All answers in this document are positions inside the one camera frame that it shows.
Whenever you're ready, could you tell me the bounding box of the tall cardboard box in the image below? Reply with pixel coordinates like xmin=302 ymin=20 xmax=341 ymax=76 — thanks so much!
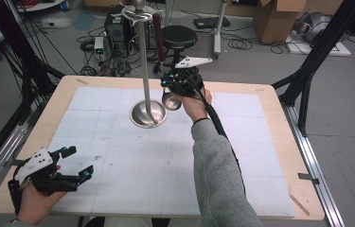
xmin=253 ymin=0 xmax=309 ymax=45

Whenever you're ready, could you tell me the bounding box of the person's left hand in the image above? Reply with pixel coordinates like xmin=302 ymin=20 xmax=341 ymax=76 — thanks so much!
xmin=17 ymin=181 xmax=68 ymax=226

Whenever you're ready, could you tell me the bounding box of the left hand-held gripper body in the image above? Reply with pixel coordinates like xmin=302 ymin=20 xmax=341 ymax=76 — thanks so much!
xmin=8 ymin=147 xmax=81 ymax=197

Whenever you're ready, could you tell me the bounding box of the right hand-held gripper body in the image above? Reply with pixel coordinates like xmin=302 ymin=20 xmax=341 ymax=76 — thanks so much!
xmin=169 ymin=56 xmax=214 ymax=97

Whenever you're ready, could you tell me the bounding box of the white power adapter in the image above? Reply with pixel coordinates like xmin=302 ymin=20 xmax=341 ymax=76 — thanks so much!
xmin=93 ymin=36 xmax=105 ymax=55

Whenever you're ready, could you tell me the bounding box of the open cardboard box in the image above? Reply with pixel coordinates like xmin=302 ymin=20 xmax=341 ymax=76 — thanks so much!
xmin=83 ymin=0 xmax=126 ymax=8

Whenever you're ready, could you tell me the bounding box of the person's right hand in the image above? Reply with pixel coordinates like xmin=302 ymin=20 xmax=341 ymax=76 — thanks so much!
xmin=178 ymin=87 xmax=214 ymax=124

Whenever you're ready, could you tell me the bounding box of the black sleeved gripper cable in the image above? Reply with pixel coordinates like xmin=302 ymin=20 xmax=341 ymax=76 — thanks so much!
xmin=186 ymin=74 xmax=248 ymax=197
xmin=7 ymin=179 xmax=22 ymax=216

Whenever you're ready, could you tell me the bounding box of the steel ladle with brown handle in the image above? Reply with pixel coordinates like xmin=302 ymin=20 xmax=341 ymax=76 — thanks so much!
xmin=151 ymin=12 xmax=184 ymax=112

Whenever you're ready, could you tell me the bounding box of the black rail clamp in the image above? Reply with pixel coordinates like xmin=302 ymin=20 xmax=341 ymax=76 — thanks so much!
xmin=297 ymin=172 xmax=321 ymax=185

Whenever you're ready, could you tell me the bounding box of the white grid mat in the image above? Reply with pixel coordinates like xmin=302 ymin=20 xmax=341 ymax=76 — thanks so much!
xmin=46 ymin=85 xmax=296 ymax=218

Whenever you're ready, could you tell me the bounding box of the black flat device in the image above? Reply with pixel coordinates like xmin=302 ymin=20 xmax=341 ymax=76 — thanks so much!
xmin=193 ymin=15 xmax=232 ymax=30

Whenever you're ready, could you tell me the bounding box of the black round stool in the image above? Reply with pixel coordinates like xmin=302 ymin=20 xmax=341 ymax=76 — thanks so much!
xmin=156 ymin=25 xmax=199 ymax=76

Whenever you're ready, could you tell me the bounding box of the black floor cable tangle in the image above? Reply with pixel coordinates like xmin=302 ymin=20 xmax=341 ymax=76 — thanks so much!
xmin=76 ymin=26 xmax=142 ymax=78

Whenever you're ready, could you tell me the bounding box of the black computer tower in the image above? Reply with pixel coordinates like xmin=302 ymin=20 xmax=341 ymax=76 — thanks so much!
xmin=103 ymin=13 xmax=135 ymax=60

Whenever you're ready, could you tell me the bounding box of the white floor board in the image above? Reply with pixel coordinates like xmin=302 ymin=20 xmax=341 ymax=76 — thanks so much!
xmin=285 ymin=31 xmax=352 ymax=58

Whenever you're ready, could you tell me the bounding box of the black floor cable coil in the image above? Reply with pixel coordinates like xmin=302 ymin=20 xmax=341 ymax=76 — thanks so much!
xmin=222 ymin=26 xmax=289 ymax=55

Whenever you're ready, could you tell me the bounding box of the black metal frame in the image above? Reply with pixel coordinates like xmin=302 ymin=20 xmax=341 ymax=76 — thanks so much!
xmin=271 ymin=0 xmax=355 ymax=137
xmin=0 ymin=0 xmax=66 ymax=178

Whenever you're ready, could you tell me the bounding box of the white floor stand leg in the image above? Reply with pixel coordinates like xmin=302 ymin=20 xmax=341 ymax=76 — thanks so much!
xmin=213 ymin=0 xmax=228 ymax=60

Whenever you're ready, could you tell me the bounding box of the grey round appliance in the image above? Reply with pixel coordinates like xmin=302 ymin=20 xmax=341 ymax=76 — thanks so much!
xmin=293 ymin=11 xmax=332 ymax=44

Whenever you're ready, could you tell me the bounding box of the steel utensil stand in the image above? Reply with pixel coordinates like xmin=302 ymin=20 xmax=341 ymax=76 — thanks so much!
xmin=111 ymin=0 xmax=169 ymax=130

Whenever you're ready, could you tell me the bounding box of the round white platform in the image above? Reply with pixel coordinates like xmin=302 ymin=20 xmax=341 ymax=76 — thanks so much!
xmin=15 ymin=0 xmax=67 ymax=13

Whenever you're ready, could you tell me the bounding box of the thin wooden strip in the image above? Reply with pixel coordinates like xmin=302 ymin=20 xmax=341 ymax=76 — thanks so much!
xmin=288 ymin=191 xmax=311 ymax=218

